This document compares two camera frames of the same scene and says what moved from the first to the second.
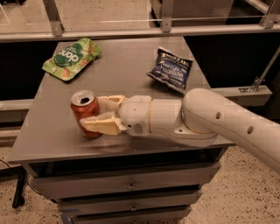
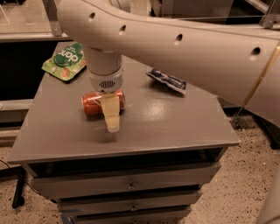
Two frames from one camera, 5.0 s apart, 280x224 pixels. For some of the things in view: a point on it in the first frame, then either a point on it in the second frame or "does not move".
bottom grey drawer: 171,214 does not move
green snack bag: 68,61 does not move
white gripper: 135,115 -> 105,81
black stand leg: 18,199 does not move
